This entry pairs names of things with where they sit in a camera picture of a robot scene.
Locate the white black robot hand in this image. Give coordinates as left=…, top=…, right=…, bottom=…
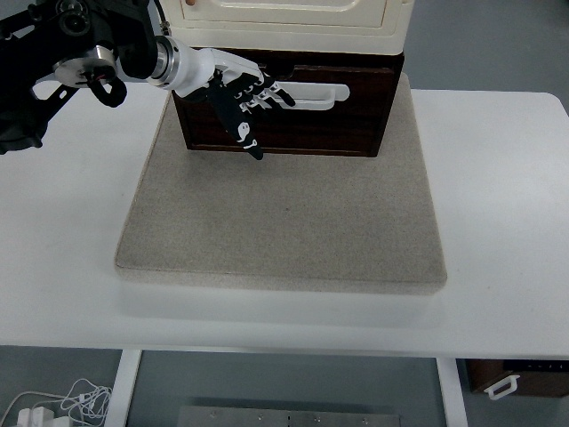
left=148, top=36, right=296, bottom=160

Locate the dark wood drawer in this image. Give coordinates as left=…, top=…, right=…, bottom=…
left=172, top=66, right=400, bottom=157

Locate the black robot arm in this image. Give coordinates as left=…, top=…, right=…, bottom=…
left=1, top=1, right=295, bottom=159

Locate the dark wood drawer cabinet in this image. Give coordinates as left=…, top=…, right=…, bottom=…
left=166, top=44, right=405, bottom=158

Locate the cream upper cabinet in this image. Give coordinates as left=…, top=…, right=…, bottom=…
left=161, top=0, right=414, bottom=55

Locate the spare brown drawer on floor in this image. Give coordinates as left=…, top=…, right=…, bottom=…
left=466, top=359, right=568, bottom=400

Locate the beige fabric mat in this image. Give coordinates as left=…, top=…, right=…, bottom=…
left=115, top=77, right=447, bottom=294

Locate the white table leg left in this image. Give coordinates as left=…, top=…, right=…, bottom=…
left=104, top=350, right=142, bottom=427

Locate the white table leg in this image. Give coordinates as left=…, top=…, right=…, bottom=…
left=104, top=350, right=142, bottom=427
left=436, top=358, right=469, bottom=427

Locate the white table leg right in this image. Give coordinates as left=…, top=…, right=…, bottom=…
left=436, top=358, right=469, bottom=427

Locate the white power adapter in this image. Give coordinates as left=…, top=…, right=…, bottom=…
left=17, top=407, right=54, bottom=427

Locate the white drawer handle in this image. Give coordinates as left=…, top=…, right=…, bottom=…
left=276, top=82, right=350, bottom=111

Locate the white cable bundle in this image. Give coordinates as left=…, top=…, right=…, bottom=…
left=0, top=378, right=114, bottom=427

